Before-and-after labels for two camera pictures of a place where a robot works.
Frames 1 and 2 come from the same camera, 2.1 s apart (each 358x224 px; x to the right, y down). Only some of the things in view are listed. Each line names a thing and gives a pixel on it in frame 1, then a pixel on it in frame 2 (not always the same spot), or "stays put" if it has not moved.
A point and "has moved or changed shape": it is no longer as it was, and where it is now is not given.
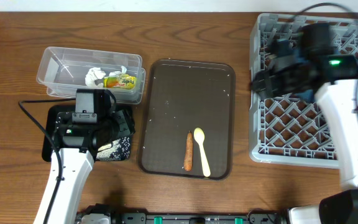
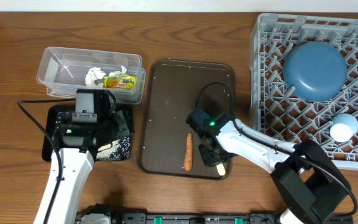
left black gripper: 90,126 stays put
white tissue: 95,73 stays put
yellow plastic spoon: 199,134 has moved or changed shape
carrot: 189,152 stays put
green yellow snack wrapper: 121,81 stays put
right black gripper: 266,82 -> 209,159
